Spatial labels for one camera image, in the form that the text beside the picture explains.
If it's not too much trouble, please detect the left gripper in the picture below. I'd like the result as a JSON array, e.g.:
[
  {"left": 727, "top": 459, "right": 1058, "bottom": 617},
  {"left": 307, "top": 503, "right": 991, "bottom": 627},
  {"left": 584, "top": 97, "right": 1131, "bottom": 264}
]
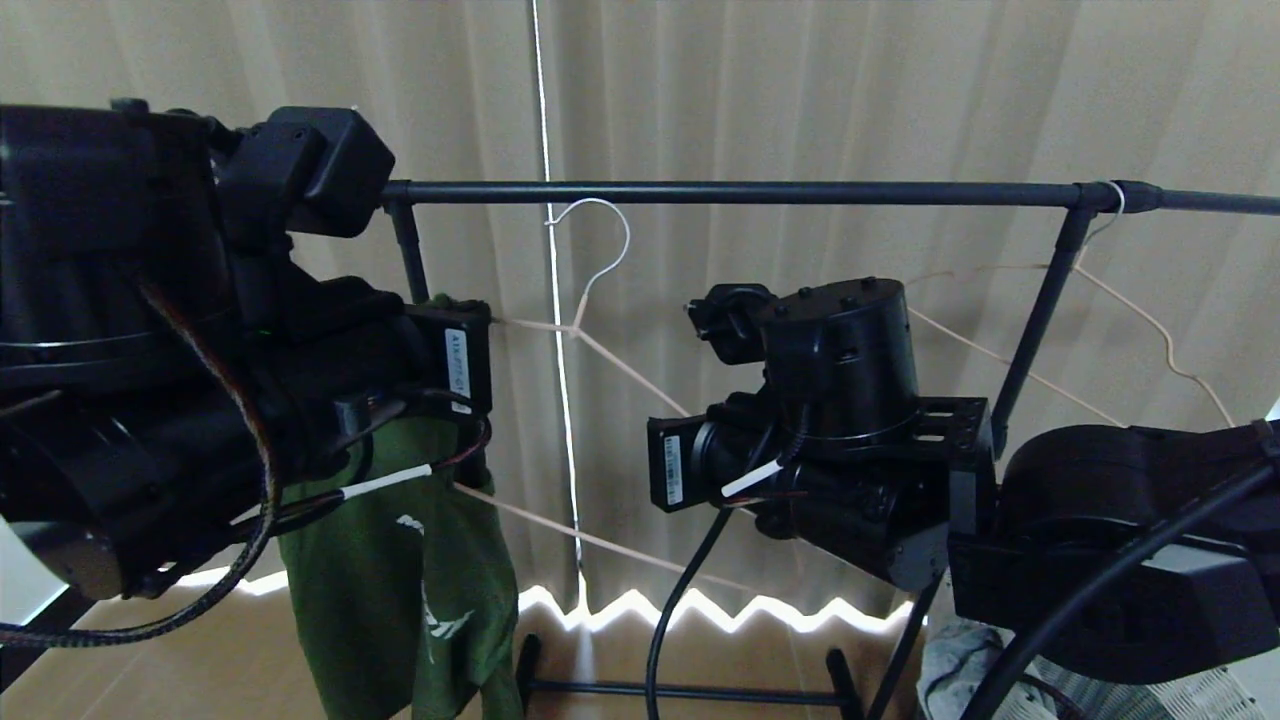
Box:
[{"left": 0, "top": 275, "right": 493, "bottom": 601}]

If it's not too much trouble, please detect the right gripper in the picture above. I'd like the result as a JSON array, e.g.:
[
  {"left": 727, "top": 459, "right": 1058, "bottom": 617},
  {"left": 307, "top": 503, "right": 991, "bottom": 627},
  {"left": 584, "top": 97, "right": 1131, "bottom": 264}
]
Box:
[{"left": 648, "top": 395, "right": 951, "bottom": 591}]

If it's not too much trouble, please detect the green long-sleeved shirt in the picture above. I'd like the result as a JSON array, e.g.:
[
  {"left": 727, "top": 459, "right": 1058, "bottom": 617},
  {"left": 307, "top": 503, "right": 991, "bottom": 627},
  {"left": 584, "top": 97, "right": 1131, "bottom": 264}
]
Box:
[{"left": 277, "top": 290, "right": 524, "bottom": 720}]

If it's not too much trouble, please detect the pink clothes hanger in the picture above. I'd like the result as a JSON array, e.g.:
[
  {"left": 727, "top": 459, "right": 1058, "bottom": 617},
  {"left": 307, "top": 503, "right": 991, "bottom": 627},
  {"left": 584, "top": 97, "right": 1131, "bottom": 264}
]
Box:
[
  {"left": 903, "top": 205, "right": 1238, "bottom": 431},
  {"left": 450, "top": 197, "right": 776, "bottom": 601}
]

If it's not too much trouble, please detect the black clothes rack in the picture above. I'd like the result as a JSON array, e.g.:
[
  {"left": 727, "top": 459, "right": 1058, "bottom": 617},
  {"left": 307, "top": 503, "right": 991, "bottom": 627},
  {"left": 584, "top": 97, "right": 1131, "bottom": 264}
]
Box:
[{"left": 380, "top": 178, "right": 1280, "bottom": 720}]

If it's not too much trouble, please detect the white laundry basket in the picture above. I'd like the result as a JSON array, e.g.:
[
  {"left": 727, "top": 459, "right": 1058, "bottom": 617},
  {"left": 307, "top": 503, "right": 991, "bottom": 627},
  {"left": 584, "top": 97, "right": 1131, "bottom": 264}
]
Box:
[{"left": 1030, "top": 655, "right": 1263, "bottom": 720}]

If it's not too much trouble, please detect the pale grey garment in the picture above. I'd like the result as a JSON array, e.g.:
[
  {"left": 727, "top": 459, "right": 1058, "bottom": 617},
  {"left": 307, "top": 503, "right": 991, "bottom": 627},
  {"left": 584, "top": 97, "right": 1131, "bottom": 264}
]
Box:
[{"left": 915, "top": 612, "right": 1061, "bottom": 720}]

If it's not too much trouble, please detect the beige curtain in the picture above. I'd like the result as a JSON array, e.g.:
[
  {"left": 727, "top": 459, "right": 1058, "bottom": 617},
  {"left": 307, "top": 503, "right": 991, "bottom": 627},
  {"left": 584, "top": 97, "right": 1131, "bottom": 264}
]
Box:
[{"left": 0, "top": 0, "right": 1280, "bottom": 633}]

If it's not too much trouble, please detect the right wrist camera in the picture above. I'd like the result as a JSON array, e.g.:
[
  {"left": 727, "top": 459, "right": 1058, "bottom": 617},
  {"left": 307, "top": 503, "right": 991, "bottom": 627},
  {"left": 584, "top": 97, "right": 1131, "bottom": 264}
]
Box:
[{"left": 685, "top": 283, "right": 779, "bottom": 369}]

